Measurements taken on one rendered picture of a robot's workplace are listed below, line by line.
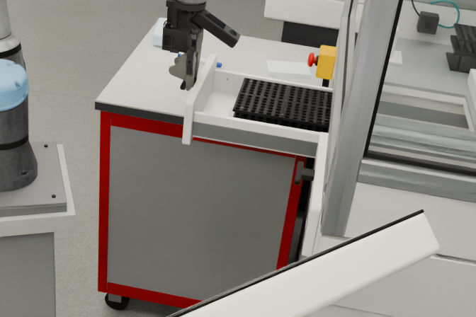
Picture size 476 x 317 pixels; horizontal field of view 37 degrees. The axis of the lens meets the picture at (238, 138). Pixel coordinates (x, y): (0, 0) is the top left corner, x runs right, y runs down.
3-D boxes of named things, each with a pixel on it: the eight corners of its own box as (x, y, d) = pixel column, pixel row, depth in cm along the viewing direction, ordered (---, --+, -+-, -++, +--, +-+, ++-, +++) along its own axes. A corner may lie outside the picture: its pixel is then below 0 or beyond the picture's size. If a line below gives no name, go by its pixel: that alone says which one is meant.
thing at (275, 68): (268, 76, 210) (269, 71, 209) (265, 64, 217) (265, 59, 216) (310, 79, 211) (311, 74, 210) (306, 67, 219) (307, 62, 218)
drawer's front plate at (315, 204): (301, 257, 129) (311, 207, 123) (312, 174, 154) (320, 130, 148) (310, 258, 129) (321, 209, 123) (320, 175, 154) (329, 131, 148)
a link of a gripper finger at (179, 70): (168, 87, 167) (172, 49, 163) (193, 90, 166) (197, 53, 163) (165, 90, 164) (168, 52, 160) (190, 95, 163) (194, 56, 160)
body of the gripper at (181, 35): (169, 41, 167) (172, -9, 161) (205, 47, 166) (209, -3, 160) (161, 53, 160) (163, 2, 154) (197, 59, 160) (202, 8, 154)
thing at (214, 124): (191, 136, 159) (193, 113, 156) (213, 89, 181) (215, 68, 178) (369, 168, 156) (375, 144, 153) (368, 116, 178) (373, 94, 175)
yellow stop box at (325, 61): (312, 77, 193) (316, 53, 190) (314, 67, 199) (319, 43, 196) (331, 81, 193) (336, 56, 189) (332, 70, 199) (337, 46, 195)
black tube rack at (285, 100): (229, 134, 162) (232, 108, 158) (241, 100, 177) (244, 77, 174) (326, 150, 160) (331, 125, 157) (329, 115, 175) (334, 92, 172)
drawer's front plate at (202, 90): (181, 145, 158) (185, 101, 153) (207, 90, 184) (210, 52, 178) (189, 146, 158) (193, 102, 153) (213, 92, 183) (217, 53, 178)
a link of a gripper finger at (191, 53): (188, 70, 165) (191, 34, 161) (195, 71, 164) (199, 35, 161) (183, 76, 160) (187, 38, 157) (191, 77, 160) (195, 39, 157)
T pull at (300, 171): (293, 185, 134) (295, 179, 134) (297, 165, 141) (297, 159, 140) (312, 188, 134) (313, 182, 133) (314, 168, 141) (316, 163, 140)
